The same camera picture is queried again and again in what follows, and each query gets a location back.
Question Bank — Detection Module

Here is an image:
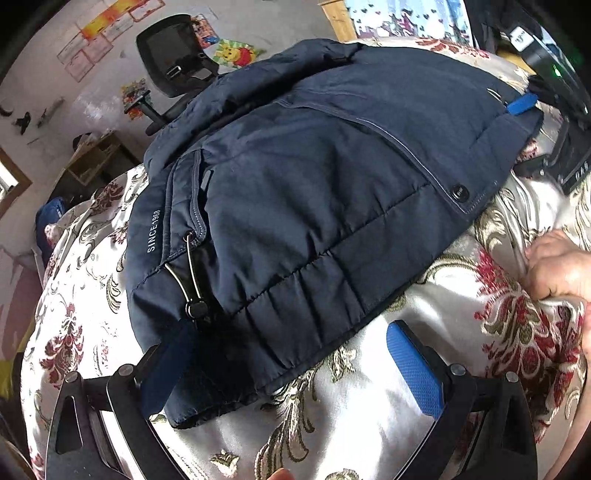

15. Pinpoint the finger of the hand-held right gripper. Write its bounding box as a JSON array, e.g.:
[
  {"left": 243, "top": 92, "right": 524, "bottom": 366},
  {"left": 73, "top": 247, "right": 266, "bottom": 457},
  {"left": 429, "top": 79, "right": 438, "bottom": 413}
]
[
  {"left": 512, "top": 152, "right": 557, "bottom": 180},
  {"left": 507, "top": 93, "right": 541, "bottom": 117}
]

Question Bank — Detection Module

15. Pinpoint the cartoon character poster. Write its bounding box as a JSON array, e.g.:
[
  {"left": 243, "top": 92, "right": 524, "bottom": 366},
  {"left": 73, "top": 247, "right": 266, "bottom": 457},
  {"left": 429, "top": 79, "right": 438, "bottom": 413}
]
[{"left": 191, "top": 14, "right": 218, "bottom": 47}]

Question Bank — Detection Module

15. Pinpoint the group of wall certificates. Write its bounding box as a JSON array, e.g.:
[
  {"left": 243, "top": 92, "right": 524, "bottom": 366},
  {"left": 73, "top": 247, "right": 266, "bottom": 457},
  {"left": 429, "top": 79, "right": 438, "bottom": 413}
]
[{"left": 58, "top": 0, "right": 164, "bottom": 81}]

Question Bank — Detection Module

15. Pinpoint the small colourful wall poster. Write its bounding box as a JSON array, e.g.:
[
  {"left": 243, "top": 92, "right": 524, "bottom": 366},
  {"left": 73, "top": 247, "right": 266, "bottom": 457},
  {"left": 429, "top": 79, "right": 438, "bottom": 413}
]
[{"left": 121, "top": 78, "right": 151, "bottom": 121}]

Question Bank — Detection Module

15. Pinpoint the wooden cabinet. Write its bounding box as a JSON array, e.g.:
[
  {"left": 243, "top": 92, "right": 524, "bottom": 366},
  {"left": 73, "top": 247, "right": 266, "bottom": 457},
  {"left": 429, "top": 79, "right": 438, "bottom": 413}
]
[{"left": 318, "top": 0, "right": 356, "bottom": 44}]

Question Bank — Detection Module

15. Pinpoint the yellow-green cloth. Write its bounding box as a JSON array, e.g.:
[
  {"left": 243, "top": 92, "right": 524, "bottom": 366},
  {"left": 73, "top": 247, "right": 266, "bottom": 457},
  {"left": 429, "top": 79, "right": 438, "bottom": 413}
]
[{"left": 0, "top": 323, "right": 24, "bottom": 402}]

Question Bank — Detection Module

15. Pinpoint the blue printed curtain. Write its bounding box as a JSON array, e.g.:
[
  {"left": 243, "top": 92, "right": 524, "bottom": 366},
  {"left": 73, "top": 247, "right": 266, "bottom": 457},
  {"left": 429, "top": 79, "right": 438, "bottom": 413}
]
[{"left": 344, "top": 0, "right": 467, "bottom": 40}]

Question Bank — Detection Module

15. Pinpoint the small wall rack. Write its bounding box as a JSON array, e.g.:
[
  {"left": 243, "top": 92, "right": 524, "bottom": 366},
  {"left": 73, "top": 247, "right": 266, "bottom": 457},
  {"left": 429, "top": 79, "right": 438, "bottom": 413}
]
[{"left": 37, "top": 99, "right": 63, "bottom": 127}]

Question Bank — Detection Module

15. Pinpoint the wooden shelf desk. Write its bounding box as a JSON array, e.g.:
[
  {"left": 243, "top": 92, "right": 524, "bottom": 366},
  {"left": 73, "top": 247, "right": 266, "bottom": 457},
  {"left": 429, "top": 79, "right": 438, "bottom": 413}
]
[{"left": 51, "top": 131, "right": 144, "bottom": 204}]

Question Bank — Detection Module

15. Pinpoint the navy padded jacket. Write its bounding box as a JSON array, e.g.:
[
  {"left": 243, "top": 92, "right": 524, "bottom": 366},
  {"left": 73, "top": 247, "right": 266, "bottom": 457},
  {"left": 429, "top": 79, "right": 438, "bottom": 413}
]
[{"left": 124, "top": 39, "right": 546, "bottom": 430}]

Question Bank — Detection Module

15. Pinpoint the black office chair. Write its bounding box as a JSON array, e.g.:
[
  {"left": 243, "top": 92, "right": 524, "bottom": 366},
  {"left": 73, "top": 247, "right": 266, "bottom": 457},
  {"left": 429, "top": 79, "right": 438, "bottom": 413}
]
[{"left": 135, "top": 21, "right": 222, "bottom": 137}]

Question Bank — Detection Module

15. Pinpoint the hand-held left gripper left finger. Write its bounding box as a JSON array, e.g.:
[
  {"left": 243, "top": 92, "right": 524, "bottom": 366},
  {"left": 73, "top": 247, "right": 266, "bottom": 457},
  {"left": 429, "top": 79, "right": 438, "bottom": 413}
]
[{"left": 46, "top": 318, "right": 199, "bottom": 480}]

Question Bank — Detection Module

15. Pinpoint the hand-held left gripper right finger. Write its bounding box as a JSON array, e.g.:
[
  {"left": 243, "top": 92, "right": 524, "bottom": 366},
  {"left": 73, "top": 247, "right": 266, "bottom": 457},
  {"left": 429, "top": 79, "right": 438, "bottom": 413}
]
[{"left": 387, "top": 319, "right": 539, "bottom": 480}]

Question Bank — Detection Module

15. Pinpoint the window with wooden frame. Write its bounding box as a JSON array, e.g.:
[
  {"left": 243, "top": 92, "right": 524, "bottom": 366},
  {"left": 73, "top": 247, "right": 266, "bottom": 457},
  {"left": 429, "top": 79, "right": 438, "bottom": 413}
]
[{"left": 0, "top": 148, "right": 32, "bottom": 217}]

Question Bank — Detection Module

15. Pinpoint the black wall ornament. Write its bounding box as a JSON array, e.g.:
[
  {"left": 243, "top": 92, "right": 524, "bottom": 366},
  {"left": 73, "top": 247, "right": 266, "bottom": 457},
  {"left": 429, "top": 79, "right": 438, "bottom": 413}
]
[{"left": 0, "top": 106, "right": 31, "bottom": 136}]

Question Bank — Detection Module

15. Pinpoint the blue backpack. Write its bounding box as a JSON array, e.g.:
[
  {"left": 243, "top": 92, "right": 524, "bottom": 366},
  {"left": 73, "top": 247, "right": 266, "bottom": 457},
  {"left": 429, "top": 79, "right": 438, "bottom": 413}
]
[{"left": 36, "top": 198, "right": 68, "bottom": 245}]

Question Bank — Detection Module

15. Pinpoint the person's right hand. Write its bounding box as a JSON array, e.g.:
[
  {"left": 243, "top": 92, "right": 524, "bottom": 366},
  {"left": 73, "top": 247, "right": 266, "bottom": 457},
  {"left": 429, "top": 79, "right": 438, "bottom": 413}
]
[{"left": 525, "top": 230, "right": 591, "bottom": 303}]

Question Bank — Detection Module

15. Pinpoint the yellow bear poster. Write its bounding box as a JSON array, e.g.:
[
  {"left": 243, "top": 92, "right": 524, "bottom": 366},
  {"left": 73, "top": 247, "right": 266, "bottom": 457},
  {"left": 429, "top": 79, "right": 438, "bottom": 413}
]
[{"left": 212, "top": 39, "right": 266, "bottom": 70}]

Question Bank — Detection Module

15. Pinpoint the floral satin bedspread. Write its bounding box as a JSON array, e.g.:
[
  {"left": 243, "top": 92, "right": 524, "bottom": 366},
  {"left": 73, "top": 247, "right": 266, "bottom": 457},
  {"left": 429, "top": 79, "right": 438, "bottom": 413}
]
[{"left": 25, "top": 37, "right": 591, "bottom": 480}]

